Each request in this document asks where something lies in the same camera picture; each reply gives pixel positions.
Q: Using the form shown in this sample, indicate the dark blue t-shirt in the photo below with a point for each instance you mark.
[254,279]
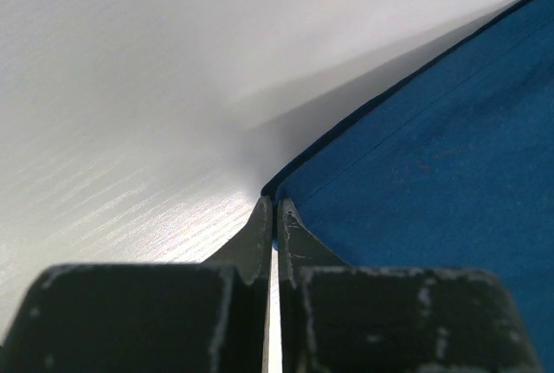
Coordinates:
[452,166]

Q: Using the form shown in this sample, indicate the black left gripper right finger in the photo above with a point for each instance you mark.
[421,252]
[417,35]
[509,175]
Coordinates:
[339,318]

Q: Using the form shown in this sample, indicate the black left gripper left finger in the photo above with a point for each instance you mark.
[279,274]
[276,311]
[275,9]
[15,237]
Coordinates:
[179,317]

